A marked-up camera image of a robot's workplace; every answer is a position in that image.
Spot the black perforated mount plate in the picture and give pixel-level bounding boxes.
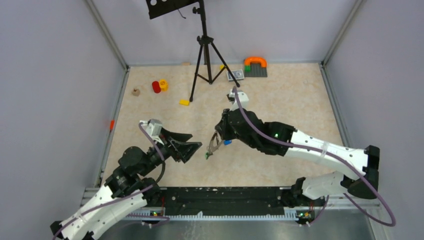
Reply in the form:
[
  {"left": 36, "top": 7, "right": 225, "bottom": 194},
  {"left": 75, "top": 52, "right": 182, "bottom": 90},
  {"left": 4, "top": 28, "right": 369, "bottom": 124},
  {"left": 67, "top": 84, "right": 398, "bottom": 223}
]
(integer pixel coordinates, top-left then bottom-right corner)
[{"left": 145, "top": 0, "right": 198, "bottom": 20}]

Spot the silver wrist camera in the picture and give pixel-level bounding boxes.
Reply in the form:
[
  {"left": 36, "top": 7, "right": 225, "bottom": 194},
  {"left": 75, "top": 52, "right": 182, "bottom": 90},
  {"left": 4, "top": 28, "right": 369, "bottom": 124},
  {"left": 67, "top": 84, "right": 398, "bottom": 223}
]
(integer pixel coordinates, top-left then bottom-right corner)
[
  {"left": 226, "top": 89, "right": 249, "bottom": 111},
  {"left": 138, "top": 119, "right": 164, "bottom": 145}
]

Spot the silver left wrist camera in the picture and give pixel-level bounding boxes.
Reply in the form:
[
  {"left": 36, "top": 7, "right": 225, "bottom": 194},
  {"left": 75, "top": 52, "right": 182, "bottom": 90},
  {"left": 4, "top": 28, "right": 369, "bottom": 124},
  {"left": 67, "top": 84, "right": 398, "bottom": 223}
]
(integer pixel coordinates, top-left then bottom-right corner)
[{"left": 138, "top": 119, "right": 164, "bottom": 145}]

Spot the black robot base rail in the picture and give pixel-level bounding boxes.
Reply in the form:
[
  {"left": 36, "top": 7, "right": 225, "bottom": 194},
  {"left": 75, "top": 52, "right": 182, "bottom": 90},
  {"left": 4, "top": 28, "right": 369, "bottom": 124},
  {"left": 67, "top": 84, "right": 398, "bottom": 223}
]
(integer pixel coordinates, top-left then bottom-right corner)
[{"left": 146, "top": 186, "right": 326, "bottom": 220}]

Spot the small wooden block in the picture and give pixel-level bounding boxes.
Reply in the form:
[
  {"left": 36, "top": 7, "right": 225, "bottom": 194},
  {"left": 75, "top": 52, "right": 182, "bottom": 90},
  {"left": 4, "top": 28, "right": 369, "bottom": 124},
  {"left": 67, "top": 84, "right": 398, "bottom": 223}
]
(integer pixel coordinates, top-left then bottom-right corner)
[{"left": 131, "top": 88, "right": 141, "bottom": 97}]

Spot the blue playing card box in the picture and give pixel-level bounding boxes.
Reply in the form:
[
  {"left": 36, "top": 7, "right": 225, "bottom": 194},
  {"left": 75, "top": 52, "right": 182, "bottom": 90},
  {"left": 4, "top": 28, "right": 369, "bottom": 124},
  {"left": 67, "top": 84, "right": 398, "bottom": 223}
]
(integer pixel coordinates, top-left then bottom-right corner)
[{"left": 226, "top": 69, "right": 245, "bottom": 82}]

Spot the blue plastic key tag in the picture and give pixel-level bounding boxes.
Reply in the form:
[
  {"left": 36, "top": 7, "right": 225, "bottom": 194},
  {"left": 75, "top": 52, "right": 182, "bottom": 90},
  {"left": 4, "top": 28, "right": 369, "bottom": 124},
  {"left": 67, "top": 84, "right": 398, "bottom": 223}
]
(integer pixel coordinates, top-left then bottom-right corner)
[{"left": 223, "top": 140, "right": 232, "bottom": 146}]

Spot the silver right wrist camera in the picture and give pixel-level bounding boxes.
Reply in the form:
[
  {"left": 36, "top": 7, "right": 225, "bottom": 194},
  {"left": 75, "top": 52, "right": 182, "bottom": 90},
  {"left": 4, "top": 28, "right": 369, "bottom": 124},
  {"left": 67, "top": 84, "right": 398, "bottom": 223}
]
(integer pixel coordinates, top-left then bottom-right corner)
[{"left": 226, "top": 89, "right": 249, "bottom": 111}]

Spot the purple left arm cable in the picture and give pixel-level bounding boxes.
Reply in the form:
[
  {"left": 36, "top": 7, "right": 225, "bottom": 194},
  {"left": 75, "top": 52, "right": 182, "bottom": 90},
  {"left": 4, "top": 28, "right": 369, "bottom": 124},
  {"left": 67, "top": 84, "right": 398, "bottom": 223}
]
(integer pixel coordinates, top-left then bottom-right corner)
[{"left": 51, "top": 122, "right": 170, "bottom": 240}]

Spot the black tripod stand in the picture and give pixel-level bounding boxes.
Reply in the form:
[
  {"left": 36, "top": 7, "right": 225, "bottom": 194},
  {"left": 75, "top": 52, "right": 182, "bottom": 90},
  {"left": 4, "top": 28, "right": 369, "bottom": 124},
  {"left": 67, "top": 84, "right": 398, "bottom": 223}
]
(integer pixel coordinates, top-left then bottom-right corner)
[{"left": 189, "top": 0, "right": 241, "bottom": 103}]

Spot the yellow plastic cylinder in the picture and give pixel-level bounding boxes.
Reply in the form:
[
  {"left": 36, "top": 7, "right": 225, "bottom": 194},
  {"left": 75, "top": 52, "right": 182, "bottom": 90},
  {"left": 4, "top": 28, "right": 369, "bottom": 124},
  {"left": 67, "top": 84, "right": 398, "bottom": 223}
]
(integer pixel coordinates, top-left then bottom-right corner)
[{"left": 159, "top": 79, "right": 169, "bottom": 92}]

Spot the red plastic cylinder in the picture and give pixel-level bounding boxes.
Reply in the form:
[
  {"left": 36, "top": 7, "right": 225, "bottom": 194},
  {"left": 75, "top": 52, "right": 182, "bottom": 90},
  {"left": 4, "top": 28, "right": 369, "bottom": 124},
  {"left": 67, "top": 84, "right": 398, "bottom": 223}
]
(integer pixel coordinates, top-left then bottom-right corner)
[{"left": 151, "top": 81, "right": 162, "bottom": 94}]

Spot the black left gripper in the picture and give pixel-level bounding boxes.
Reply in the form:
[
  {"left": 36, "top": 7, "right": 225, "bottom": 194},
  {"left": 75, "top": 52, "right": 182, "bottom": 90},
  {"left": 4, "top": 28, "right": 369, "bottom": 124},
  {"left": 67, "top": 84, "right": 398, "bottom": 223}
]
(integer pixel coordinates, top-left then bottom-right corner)
[{"left": 139, "top": 127, "right": 203, "bottom": 177}]

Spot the grey lego baseplate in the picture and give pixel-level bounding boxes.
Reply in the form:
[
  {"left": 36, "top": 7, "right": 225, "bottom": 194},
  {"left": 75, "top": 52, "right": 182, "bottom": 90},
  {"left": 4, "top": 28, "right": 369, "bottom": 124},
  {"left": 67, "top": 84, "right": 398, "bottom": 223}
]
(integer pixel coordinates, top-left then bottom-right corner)
[{"left": 244, "top": 63, "right": 268, "bottom": 78}]

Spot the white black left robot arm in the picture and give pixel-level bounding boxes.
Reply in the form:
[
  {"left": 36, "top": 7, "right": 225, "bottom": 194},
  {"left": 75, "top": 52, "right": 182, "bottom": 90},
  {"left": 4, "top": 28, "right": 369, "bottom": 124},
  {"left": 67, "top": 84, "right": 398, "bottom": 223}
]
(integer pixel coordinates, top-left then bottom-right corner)
[{"left": 50, "top": 129, "right": 203, "bottom": 240}]

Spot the yellow lego brick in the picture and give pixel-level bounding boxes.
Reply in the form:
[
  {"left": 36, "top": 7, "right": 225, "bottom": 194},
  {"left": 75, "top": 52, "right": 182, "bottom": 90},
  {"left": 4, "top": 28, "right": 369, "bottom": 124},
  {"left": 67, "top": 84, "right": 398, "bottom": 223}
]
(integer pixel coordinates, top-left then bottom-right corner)
[{"left": 179, "top": 99, "right": 190, "bottom": 106}]

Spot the orange plastic arch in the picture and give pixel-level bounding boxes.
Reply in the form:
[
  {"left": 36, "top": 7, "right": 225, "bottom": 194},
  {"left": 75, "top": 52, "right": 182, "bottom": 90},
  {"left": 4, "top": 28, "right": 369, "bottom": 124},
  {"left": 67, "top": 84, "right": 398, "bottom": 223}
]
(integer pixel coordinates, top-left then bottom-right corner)
[{"left": 244, "top": 56, "right": 268, "bottom": 68}]

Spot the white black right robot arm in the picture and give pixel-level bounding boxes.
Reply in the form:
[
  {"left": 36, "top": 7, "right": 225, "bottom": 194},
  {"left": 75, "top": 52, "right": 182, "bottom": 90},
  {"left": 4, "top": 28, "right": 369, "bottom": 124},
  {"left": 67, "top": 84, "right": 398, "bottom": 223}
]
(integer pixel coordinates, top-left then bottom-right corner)
[{"left": 214, "top": 109, "right": 380, "bottom": 206}]

